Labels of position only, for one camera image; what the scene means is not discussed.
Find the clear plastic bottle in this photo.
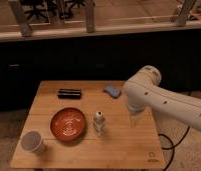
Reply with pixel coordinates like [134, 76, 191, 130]
[93, 111, 105, 136]

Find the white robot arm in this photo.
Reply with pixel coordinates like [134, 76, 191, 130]
[123, 65, 201, 132]

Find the light blue cloth object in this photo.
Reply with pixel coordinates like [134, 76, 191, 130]
[104, 86, 121, 98]

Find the orange ceramic plate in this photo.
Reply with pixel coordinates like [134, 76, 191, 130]
[50, 107, 87, 142]

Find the black rectangular case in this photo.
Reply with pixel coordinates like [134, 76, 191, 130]
[58, 89, 82, 99]

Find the white paper cup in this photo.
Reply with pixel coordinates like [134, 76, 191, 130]
[21, 131, 46, 154]

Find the black office chair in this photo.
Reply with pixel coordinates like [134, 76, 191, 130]
[20, 0, 48, 22]

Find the black cable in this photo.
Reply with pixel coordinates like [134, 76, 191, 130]
[158, 125, 192, 171]

